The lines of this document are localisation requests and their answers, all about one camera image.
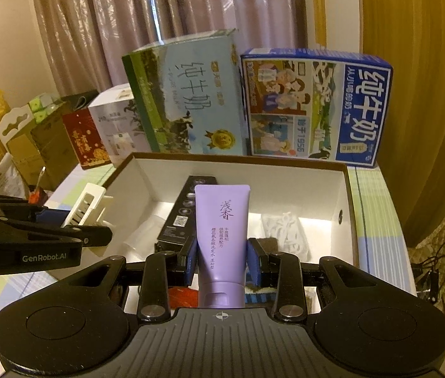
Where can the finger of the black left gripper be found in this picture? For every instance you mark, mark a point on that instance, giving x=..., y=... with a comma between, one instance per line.
x=20, y=209
x=88, y=235

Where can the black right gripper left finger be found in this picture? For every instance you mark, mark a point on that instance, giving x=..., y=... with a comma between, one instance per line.
x=162, y=271

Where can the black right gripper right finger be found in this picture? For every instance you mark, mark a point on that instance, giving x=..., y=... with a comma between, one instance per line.
x=290, y=302

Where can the purple cosmetic tube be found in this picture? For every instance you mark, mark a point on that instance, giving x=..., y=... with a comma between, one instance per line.
x=221, y=231

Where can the red snack packet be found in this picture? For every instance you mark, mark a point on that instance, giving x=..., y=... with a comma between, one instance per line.
x=182, y=297

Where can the knitted blue brown sock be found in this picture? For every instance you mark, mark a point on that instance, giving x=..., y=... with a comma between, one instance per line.
x=262, y=267

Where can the brown cardboard carton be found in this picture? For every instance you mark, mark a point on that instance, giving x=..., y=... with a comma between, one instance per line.
x=35, y=137

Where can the white floss picks bag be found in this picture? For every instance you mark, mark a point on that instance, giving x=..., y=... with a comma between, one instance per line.
x=289, y=233

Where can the black rectangular product box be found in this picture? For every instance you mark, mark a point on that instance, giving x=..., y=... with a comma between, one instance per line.
x=179, y=227

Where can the red gold gift box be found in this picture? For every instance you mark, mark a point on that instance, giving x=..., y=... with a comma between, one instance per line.
x=85, y=139

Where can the brown cardboard storage box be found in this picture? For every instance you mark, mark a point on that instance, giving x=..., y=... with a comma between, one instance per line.
x=317, y=192

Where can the checked green blue tablecloth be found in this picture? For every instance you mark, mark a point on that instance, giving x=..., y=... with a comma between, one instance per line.
x=378, y=230

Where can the white humidifier box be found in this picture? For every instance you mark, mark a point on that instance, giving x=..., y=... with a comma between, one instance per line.
x=118, y=123

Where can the green blue milk carton box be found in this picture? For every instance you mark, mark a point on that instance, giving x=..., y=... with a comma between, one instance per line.
x=188, y=93

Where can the pink curtain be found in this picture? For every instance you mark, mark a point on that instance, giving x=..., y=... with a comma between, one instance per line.
x=85, y=40

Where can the blue white milk carton box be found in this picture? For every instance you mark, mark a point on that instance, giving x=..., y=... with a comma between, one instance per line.
x=316, y=103

